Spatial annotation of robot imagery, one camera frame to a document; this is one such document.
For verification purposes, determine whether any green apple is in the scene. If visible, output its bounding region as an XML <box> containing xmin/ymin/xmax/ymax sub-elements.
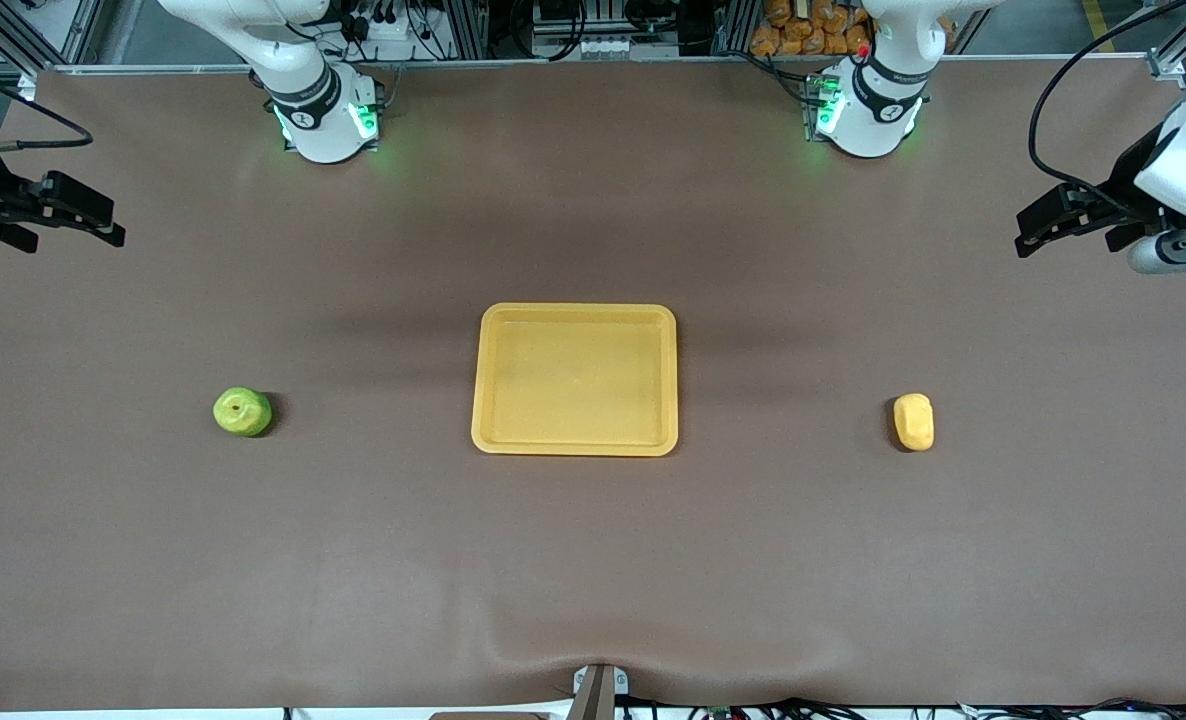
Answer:
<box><xmin>213</xmin><ymin>387</ymin><xmax>274</xmax><ymax>438</ymax></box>

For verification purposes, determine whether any metal table edge bracket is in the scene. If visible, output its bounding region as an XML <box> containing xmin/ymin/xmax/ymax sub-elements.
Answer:
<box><xmin>571</xmin><ymin>663</ymin><xmax>631</xmax><ymax>720</ymax></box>

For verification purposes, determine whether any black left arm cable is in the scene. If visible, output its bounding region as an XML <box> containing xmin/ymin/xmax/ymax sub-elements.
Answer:
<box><xmin>1028</xmin><ymin>0</ymin><xmax>1186</xmax><ymax>216</ymax></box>

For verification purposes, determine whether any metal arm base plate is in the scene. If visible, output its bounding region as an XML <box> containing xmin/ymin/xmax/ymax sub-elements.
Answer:
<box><xmin>801</xmin><ymin>72</ymin><xmax>834</xmax><ymax>143</ymax></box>

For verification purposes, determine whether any yellow potato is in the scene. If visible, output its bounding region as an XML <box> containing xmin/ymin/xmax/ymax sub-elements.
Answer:
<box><xmin>892</xmin><ymin>393</ymin><xmax>935</xmax><ymax>452</ymax></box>

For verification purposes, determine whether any brown table cover mat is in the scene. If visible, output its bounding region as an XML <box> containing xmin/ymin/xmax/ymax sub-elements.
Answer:
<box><xmin>0</xmin><ymin>58</ymin><xmax>1186</xmax><ymax>713</ymax></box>

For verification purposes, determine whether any white power strip with plugs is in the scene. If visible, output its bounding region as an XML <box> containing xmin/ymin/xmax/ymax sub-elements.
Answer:
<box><xmin>345</xmin><ymin>0</ymin><xmax>436</xmax><ymax>43</ymax></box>

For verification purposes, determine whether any yellow plastic tray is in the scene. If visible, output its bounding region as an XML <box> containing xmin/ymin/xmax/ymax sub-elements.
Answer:
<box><xmin>471</xmin><ymin>303</ymin><xmax>678</xmax><ymax>458</ymax></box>

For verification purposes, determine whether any orange packaged goods pile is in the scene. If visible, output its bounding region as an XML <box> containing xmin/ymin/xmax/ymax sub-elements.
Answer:
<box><xmin>749</xmin><ymin>0</ymin><xmax>876</xmax><ymax>58</ymax></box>

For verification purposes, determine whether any metal table edge rail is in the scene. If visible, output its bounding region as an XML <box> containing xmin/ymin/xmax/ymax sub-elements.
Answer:
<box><xmin>53</xmin><ymin>52</ymin><xmax>1154</xmax><ymax>73</ymax></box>

